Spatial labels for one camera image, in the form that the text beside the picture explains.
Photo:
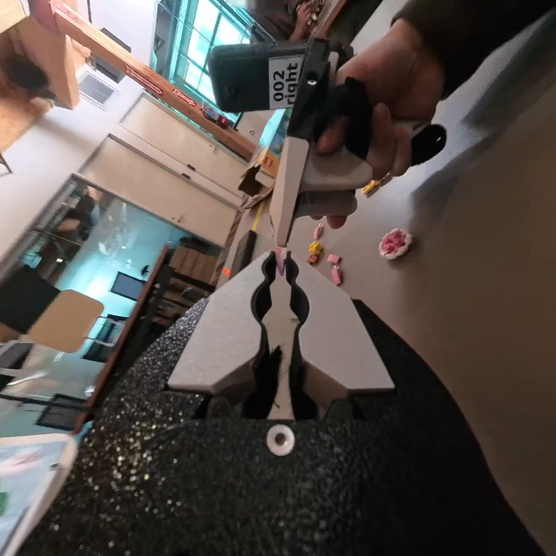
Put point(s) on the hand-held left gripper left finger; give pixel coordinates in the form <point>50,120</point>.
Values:
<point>217,347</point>

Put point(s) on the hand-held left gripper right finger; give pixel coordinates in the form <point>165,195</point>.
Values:
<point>343,347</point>

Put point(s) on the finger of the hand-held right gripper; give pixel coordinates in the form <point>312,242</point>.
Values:
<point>289,182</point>

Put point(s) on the pink brick with white clip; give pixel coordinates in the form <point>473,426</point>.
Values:
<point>281,258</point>
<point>319,231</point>
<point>336,276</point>

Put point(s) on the person's right forearm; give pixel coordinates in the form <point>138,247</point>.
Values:
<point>478,34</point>

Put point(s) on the grey desk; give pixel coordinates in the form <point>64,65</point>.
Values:
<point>478,304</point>

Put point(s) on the yellow cardboard toy box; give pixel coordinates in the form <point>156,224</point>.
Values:
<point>271,147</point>

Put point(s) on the red fire extinguisher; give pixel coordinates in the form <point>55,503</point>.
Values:
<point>215,115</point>

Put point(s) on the teal framed window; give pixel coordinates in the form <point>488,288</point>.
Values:
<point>204,39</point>

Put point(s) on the yellow round brick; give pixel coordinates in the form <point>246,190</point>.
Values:
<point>316,247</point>

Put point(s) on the black flat case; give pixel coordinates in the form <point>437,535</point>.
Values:
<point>244,249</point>

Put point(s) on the stacked cardboard boxes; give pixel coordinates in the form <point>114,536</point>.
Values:
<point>191,260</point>

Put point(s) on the white door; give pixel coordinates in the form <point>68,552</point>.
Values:
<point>173,130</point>
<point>143,173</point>

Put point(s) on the dark computer monitor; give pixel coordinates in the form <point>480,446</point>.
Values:
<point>127,286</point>

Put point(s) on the round white plate magenta studs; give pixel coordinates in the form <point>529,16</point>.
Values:
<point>395,244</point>

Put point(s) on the wooden pillar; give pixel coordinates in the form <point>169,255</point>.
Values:
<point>130,71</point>

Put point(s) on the beige rounded panel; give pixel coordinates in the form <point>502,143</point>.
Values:
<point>65,319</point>

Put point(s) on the wooden ceiling beam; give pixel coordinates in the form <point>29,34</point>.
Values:
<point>43,52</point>

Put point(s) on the white booklet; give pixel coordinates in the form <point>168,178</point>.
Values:
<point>26,478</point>

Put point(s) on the orange bracket brick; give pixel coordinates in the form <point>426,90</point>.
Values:
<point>312,259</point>

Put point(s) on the glass wall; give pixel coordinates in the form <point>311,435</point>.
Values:
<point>130,243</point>

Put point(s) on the wall air vent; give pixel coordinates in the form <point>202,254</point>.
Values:
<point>96,87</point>

